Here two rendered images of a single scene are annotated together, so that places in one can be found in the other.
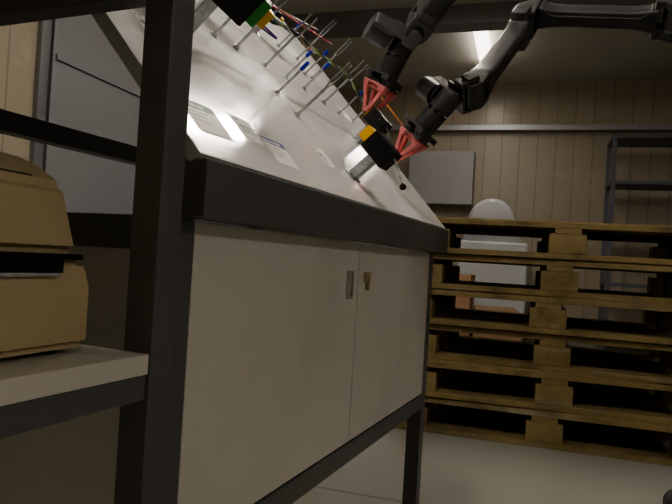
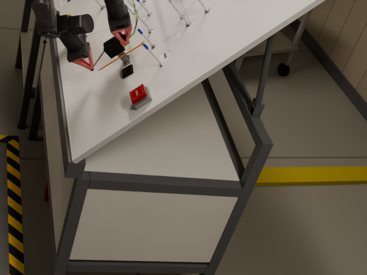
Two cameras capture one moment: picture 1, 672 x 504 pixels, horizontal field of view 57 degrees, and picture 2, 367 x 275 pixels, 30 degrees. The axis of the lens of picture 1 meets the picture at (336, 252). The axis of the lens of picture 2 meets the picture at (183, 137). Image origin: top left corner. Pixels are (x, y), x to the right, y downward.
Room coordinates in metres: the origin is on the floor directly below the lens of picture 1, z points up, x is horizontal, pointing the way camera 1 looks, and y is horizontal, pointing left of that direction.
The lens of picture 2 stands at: (3.05, -1.26, 2.22)
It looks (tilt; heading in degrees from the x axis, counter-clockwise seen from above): 36 degrees down; 133
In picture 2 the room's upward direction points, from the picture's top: 19 degrees clockwise
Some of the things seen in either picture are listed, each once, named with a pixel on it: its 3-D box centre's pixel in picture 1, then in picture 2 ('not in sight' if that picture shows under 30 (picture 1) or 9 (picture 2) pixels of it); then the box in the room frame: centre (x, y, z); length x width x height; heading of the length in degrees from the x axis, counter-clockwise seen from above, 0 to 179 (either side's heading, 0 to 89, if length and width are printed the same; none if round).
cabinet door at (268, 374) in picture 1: (286, 358); (52, 73); (0.99, 0.07, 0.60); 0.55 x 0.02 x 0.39; 157
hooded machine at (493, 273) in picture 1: (493, 270); not in sight; (6.73, -1.72, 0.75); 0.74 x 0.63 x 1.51; 73
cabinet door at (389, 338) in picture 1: (394, 330); (61, 160); (1.49, -0.15, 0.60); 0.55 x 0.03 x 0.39; 157
